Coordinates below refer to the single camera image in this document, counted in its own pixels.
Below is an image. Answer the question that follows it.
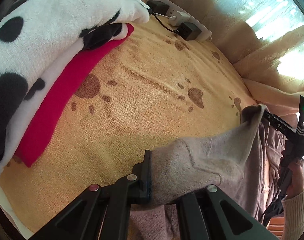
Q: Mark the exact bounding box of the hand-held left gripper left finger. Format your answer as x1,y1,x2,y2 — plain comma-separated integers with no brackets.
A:
30,150,152,240

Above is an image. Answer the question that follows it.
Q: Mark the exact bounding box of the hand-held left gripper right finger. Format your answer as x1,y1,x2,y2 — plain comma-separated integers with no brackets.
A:
177,184,280,240

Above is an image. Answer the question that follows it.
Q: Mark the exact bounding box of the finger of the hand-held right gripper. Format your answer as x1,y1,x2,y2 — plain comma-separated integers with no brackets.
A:
261,109,278,127

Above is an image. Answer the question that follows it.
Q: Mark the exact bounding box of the taupe knit sweater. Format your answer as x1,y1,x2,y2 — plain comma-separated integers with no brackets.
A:
129,104,300,240

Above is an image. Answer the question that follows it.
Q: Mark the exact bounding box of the person's right hand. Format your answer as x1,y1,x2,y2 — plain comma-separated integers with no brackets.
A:
279,149,304,198

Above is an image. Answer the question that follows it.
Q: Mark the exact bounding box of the yellow paw print blanket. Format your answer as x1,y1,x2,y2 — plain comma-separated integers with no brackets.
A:
0,22,258,233

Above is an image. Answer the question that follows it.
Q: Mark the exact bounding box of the white power strip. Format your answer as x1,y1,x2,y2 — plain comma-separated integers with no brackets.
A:
147,0,212,42

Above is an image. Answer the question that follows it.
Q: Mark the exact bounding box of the sheer white curtain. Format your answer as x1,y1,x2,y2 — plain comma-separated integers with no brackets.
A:
207,0,304,98

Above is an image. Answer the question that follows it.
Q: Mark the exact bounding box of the black power adapter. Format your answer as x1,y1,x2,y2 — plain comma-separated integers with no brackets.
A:
146,0,169,15
178,22,202,41

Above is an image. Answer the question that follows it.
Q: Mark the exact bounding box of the white charger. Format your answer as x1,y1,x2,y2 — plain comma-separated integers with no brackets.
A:
168,10,191,26

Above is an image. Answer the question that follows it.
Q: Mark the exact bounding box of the cream bed sheet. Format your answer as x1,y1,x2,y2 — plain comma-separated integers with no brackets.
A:
0,180,35,239

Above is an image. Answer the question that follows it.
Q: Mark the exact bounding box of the white black spotted blanket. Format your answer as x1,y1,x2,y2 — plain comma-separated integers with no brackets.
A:
0,0,151,180

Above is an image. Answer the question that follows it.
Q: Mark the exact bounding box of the black adapter cable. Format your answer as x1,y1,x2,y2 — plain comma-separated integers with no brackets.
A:
151,11,179,33

